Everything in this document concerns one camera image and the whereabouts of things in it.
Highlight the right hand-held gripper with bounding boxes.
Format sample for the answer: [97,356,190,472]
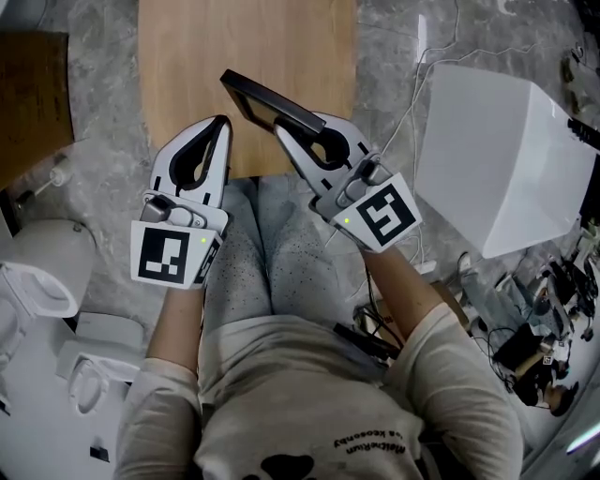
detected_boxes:
[274,112,423,253]

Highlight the person's grey speckled trousers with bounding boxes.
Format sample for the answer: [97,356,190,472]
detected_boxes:
[203,177,376,329]

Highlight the white toilet brush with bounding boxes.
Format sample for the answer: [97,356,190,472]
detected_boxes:
[13,157,74,207]

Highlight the black bathtub faucet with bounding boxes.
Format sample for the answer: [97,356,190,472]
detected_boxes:
[566,116,600,152]

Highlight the black waist pack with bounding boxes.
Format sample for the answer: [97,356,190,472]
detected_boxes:
[332,322,402,362]

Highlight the white bathtub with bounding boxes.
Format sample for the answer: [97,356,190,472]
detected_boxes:
[414,63,600,260]

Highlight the person's beige shirt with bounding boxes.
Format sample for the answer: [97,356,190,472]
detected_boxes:
[114,302,526,480]

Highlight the white toilet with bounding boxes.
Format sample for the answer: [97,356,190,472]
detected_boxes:
[55,311,146,416]
[0,218,98,320]

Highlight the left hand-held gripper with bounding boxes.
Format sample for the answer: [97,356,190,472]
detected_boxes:
[129,115,233,290]

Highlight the white cable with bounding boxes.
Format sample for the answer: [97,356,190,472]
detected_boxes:
[344,0,540,301]

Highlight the large cardboard box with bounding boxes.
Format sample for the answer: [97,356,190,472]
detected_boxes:
[0,31,76,191]

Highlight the person's left forearm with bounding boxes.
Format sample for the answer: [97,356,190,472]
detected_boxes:
[145,280,207,376]

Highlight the person's right forearm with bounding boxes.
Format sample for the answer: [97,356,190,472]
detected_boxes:
[360,243,451,351]

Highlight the black picture frame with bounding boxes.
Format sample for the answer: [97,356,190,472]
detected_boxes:
[219,68,327,137]

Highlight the wooden coffee table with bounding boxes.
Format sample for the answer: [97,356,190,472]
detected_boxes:
[137,0,357,178]

